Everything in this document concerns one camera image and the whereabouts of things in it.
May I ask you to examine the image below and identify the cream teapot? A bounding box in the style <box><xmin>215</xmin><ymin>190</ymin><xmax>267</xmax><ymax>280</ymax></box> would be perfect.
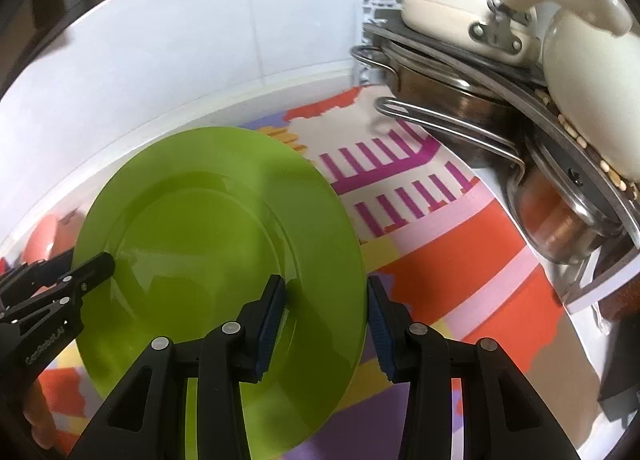
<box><xmin>541</xmin><ymin>2</ymin><xmax>640</xmax><ymax>183</ymax></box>

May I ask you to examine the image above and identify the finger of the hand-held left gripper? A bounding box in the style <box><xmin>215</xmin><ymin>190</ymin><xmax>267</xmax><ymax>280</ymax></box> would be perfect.
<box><xmin>0</xmin><ymin>247</ymin><xmax>77</xmax><ymax>313</ymax></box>
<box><xmin>0</xmin><ymin>252</ymin><xmax>117</xmax><ymax>327</ymax></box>

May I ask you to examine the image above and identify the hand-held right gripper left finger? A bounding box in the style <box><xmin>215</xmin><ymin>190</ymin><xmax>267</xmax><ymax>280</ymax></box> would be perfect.
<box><xmin>67</xmin><ymin>274</ymin><xmax>288</xmax><ymax>460</ymax></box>

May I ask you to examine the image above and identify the wooden bead trivet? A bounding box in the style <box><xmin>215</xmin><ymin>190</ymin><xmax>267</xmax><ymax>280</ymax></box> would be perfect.
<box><xmin>535</xmin><ymin>87</ymin><xmax>640</xmax><ymax>201</ymax></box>

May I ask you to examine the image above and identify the pink bowl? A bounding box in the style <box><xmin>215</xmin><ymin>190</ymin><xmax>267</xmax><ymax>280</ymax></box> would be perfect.
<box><xmin>21</xmin><ymin>212</ymin><xmax>86</xmax><ymax>268</ymax></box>

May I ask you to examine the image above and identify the copper-bottom steel pot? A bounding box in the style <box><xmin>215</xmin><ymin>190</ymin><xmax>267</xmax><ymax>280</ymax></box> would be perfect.
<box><xmin>506</xmin><ymin>140</ymin><xmax>627</xmax><ymax>267</ymax></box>

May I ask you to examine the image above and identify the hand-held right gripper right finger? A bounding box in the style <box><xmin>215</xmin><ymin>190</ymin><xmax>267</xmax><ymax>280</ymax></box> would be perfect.
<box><xmin>367</xmin><ymin>276</ymin><xmax>583</xmax><ymax>460</ymax></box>

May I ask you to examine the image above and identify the green plate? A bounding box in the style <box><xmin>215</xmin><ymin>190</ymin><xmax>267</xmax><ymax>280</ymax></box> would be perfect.
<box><xmin>71</xmin><ymin>126</ymin><xmax>369</xmax><ymax>460</ymax></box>

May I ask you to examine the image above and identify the black box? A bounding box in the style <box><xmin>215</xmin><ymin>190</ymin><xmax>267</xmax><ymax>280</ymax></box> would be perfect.
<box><xmin>597</xmin><ymin>355</ymin><xmax>640</xmax><ymax>423</ymax></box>

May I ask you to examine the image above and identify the corner pot rack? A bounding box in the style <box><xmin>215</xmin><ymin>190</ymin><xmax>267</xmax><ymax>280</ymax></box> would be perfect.
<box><xmin>357</xmin><ymin>0</ymin><xmax>640</xmax><ymax>315</ymax></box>

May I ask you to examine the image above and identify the cream pot with steel lid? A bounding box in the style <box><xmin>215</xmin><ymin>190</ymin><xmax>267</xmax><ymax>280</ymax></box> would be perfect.
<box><xmin>402</xmin><ymin>0</ymin><xmax>633</xmax><ymax>67</ymax></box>

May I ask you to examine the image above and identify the colourful patterned table mat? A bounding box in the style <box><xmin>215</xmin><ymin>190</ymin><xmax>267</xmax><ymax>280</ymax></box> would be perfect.
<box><xmin>0</xmin><ymin>85</ymin><xmax>608</xmax><ymax>460</ymax></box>

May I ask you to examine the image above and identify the stainless steel pot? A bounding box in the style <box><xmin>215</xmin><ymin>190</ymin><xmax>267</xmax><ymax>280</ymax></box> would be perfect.
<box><xmin>350</xmin><ymin>37</ymin><xmax>526</xmax><ymax>168</ymax></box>

